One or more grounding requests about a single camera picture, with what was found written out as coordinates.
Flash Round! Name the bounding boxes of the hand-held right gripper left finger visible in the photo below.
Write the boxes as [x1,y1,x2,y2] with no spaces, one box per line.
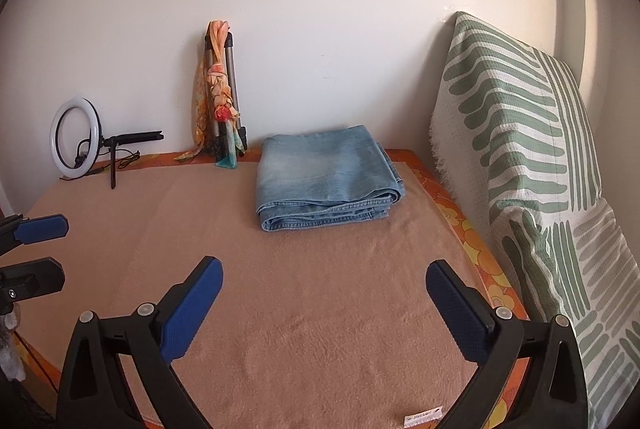
[55,255,223,429]

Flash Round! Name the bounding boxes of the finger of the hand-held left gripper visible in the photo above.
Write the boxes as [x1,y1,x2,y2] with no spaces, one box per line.
[0,214,69,255]
[0,257,66,310]

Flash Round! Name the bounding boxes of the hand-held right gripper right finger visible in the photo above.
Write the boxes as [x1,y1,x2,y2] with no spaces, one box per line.
[425,259,588,429]

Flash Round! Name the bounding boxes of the light blue denim pants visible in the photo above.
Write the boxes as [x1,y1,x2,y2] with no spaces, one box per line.
[256,125,406,233]

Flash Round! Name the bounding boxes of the orange floral bedsheet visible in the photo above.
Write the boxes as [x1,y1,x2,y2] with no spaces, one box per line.
[15,148,531,429]

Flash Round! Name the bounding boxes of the beige blanket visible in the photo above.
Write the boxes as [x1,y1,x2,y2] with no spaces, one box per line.
[25,144,501,429]

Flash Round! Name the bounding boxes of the small black tripod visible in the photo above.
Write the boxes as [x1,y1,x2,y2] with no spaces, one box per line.
[75,129,165,190]

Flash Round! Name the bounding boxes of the orange patterned scarf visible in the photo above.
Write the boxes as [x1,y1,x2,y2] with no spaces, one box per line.
[174,20,248,170]

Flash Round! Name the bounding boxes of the folded silver tripod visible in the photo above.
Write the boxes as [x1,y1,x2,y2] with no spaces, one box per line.
[204,31,248,160]

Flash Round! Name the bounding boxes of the black ring light cable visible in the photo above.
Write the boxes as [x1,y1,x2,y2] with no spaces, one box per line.
[60,151,143,182]

